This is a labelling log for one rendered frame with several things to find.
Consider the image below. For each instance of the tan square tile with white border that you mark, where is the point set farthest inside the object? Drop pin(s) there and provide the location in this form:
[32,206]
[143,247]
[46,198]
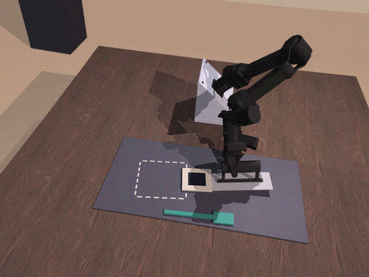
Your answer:
[196,180]

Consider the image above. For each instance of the teal flat trowel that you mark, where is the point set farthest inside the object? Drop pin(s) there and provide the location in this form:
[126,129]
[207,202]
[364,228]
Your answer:
[217,217]

